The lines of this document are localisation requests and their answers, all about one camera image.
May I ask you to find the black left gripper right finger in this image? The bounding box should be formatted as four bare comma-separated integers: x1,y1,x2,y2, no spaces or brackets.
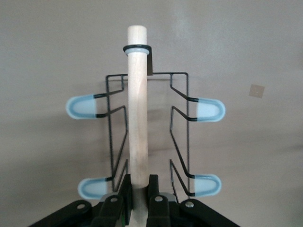
146,174,240,227

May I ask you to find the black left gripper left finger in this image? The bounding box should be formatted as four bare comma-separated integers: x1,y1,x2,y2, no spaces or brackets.
28,174,133,227

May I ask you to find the black wire cup holder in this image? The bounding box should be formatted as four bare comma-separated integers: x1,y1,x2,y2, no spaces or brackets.
65,25,225,227

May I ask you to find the brown tape square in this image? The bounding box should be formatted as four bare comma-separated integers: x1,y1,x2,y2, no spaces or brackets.
248,84,265,99

